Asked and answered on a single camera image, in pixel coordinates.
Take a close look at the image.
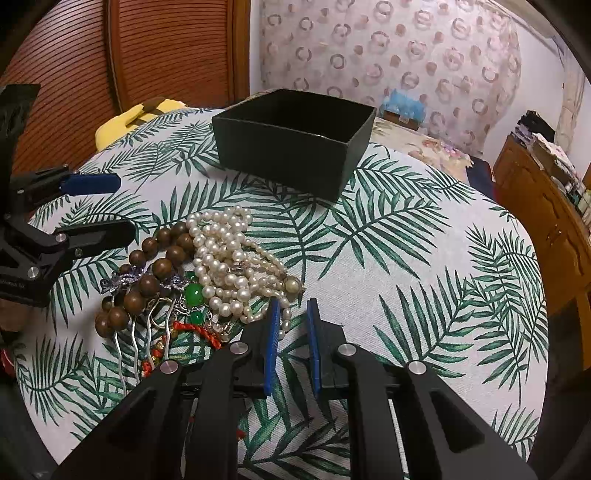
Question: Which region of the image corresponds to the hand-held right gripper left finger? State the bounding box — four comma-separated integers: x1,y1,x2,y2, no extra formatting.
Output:
51,298,282,480

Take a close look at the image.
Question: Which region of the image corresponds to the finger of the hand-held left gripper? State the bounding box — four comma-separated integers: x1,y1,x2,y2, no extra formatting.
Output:
4,167,122,217
0,219,136,282

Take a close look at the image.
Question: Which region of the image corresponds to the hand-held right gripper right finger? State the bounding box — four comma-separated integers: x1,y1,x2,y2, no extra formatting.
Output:
305,298,541,480

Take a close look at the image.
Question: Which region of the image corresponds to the brown wooden bead bracelet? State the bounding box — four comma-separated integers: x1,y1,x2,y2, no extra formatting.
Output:
95,222,197,337

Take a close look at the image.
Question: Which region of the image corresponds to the green jade bead bracelet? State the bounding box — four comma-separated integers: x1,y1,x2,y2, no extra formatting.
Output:
178,272,214,329

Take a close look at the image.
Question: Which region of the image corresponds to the white pearl necklace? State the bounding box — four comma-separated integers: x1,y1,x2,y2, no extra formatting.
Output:
186,206,306,333

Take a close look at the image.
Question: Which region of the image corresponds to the black jewelry box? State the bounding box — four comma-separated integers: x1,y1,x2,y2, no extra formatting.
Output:
211,89,377,203

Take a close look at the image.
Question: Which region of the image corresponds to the yellow plush toy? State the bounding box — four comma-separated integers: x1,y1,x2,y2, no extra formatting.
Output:
95,97,188,151

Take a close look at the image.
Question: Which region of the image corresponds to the wooden louvered wardrobe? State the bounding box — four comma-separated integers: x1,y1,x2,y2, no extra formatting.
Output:
0,0,252,185

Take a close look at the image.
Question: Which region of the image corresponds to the floral blanket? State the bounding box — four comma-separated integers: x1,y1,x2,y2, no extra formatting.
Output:
369,115,472,169

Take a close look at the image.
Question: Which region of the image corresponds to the dark blue blanket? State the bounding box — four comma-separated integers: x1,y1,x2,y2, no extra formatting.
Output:
464,154,497,199

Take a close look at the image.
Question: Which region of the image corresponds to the small cardboard box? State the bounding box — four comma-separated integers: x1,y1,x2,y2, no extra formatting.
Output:
381,108,421,128

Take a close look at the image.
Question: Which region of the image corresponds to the blue plastic bag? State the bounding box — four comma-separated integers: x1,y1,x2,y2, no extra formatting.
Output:
385,88,426,121

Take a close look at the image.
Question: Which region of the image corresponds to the wooden cabinet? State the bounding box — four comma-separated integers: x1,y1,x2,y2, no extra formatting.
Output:
492,134,591,370

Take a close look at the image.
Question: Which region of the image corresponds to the circle patterned sheer curtain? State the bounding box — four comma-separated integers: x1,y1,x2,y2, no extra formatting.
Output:
252,0,525,158

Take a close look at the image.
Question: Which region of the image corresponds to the pile of folded clothes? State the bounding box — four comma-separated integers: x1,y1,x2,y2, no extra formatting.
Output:
515,110,578,185

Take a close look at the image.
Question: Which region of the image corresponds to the group of toiletry bottles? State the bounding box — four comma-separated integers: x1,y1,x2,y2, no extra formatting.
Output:
561,173,591,217

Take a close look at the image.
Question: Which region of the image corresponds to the beige lace side curtain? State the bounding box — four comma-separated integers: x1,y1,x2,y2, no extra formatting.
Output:
554,69,591,148

